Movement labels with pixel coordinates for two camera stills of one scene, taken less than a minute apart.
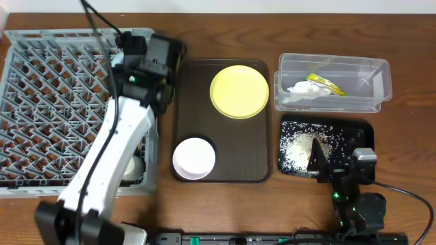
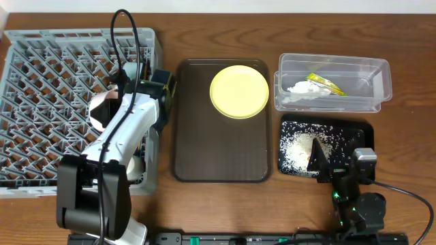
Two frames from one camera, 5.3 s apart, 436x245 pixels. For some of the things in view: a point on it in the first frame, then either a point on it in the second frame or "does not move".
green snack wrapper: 313,77 does not move
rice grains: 296,142 does not move
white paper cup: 134,169 does not move
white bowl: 194,158 → 98,99
